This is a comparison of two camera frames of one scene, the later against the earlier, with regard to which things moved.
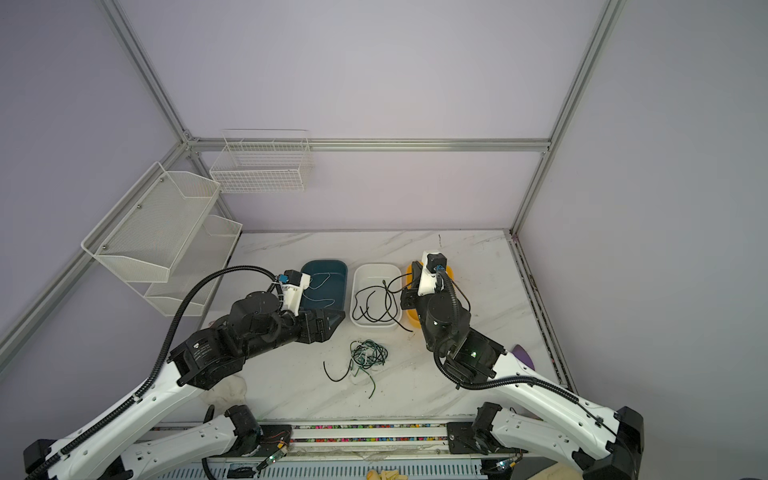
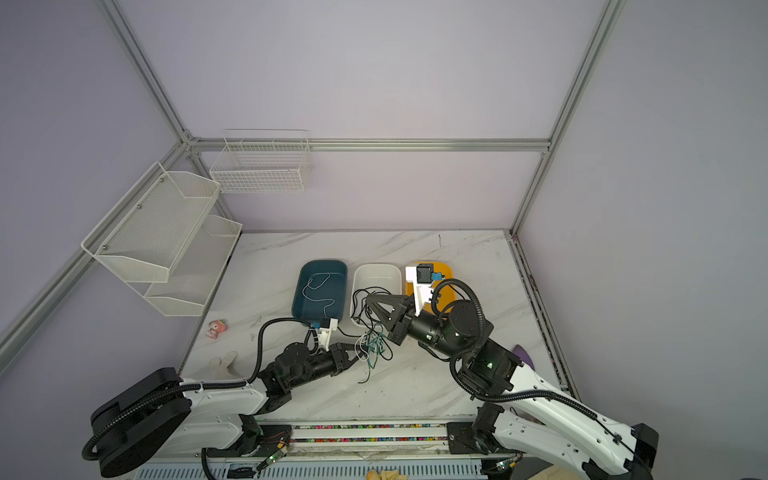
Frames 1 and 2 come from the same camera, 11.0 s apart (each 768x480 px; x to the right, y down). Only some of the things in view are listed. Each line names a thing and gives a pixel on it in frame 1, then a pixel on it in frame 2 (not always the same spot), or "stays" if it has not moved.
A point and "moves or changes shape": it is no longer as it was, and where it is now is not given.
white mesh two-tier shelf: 163,228 stays
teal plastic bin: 328,285 stays
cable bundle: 364,354 moves or changes shape
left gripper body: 302,327 → 337,356
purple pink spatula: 522,356 stays
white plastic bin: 376,295 stays
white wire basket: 262,161 stays
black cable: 391,304 moves or changes shape
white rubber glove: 231,392 → 218,368
